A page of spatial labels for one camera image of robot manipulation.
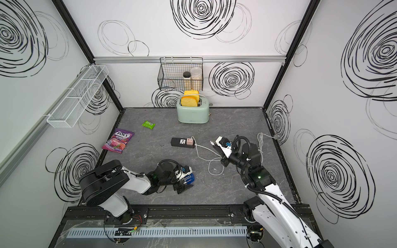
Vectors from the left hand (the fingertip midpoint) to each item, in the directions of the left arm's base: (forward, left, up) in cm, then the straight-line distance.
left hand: (189, 177), depth 86 cm
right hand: (+6, -13, +25) cm, 29 cm away
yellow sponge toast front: (+41, +3, +20) cm, 46 cm away
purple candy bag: (+22, +47, +2) cm, 52 cm away
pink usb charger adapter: (+20, +1, +7) cm, 21 cm away
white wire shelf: (+24, +57, +34) cm, 71 cm away
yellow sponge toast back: (+49, 0, +20) cm, 53 cm away
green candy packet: (+36, +31, +1) cm, 48 cm away
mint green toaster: (+42, 0, +7) cm, 43 cm away
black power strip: (+21, +4, +4) cm, 21 cm away
